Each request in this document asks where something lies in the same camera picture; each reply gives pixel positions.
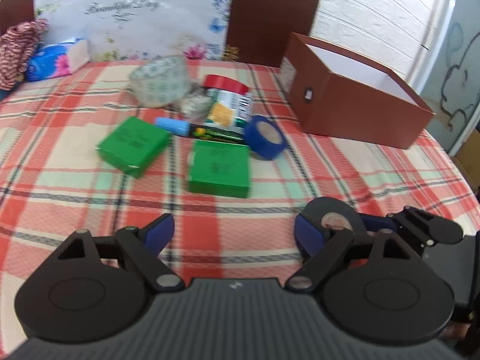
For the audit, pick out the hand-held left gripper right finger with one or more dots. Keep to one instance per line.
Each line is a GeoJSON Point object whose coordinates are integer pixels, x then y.
{"type": "Point", "coordinates": [309, 232]}

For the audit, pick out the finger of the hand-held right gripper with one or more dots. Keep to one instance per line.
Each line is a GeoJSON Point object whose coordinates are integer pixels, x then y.
{"type": "Point", "coordinates": [378, 223]}

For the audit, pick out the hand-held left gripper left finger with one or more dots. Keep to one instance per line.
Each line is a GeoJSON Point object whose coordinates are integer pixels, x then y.
{"type": "Point", "coordinates": [159, 229]}

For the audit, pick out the black tape roll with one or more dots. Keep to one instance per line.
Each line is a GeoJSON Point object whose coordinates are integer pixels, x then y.
{"type": "Point", "coordinates": [326, 206]}

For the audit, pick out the green square box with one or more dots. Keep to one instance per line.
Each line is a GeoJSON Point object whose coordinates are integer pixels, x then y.
{"type": "Point", "coordinates": [219, 168]}
{"type": "Point", "coordinates": [131, 142]}

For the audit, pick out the blue tape roll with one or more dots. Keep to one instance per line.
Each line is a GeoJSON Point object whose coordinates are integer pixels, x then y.
{"type": "Point", "coordinates": [268, 150]}

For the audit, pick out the black marker with blue cap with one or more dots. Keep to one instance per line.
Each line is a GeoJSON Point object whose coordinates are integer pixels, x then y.
{"type": "Point", "coordinates": [172, 125]}

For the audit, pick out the brown cardboard box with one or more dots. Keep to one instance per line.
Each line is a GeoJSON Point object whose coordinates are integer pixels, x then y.
{"type": "Point", "coordinates": [356, 108]}

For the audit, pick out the red plaid blanket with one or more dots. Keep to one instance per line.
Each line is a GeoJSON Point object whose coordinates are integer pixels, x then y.
{"type": "Point", "coordinates": [243, 210]}

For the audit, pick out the plain tan carton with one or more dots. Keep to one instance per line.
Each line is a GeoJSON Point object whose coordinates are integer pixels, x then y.
{"type": "Point", "coordinates": [468, 157]}

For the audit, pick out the clear bag of small parts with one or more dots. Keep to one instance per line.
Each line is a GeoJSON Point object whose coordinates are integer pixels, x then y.
{"type": "Point", "coordinates": [195, 103]}

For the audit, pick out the clear tape roll green print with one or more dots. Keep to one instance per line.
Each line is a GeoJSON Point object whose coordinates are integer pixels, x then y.
{"type": "Point", "coordinates": [161, 82]}

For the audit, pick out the red tape roll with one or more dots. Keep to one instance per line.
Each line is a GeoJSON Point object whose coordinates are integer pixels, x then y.
{"type": "Point", "coordinates": [225, 81]}

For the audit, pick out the cartoon printed door panel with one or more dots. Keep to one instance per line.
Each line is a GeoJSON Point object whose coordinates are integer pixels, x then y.
{"type": "Point", "coordinates": [457, 45]}

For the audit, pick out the blue tissue pack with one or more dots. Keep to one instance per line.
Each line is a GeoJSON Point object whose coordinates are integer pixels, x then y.
{"type": "Point", "coordinates": [52, 62]}

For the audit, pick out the floral pillow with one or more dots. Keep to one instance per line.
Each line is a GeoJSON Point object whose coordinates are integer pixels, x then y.
{"type": "Point", "coordinates": [150, 26]}

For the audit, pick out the brown wooden headboard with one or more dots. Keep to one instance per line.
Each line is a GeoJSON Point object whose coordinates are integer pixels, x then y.
{"type": "Point", "coordinates": [270, 15]}

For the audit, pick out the red white checkered cloth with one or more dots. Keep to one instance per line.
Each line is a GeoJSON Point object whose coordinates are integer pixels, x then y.
{"type": "Point", "coordinates": [15, 52]}

